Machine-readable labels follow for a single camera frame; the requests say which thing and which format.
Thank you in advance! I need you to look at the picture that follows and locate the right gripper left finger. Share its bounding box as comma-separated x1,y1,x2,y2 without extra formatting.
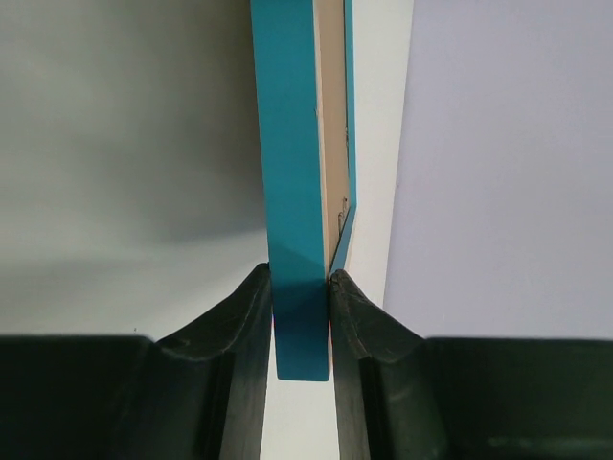
1,264,272,459

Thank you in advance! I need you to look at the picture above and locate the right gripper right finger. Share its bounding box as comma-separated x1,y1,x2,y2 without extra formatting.
329,270,612,459

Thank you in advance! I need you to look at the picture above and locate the blue picture frame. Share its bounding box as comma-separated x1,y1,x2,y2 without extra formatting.
251,1,357,381

